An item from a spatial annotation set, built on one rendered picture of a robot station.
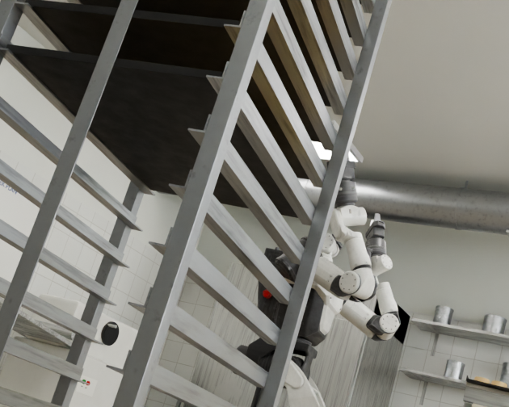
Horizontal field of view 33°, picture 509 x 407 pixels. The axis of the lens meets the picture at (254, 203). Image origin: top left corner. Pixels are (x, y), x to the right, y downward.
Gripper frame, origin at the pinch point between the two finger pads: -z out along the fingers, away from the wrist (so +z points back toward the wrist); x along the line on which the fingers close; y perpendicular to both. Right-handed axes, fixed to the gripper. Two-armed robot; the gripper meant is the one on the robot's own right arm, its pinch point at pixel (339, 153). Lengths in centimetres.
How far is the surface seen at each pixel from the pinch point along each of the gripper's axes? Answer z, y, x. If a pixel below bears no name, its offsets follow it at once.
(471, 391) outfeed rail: 86, 31, 17
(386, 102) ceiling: -85, -158, 226
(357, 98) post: 11, 82, -82
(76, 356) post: 61, 36, -130
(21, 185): 30, 62, -153
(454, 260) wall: 16, -243, 397
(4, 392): 67, 47, -152
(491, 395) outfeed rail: 88, 37, 20
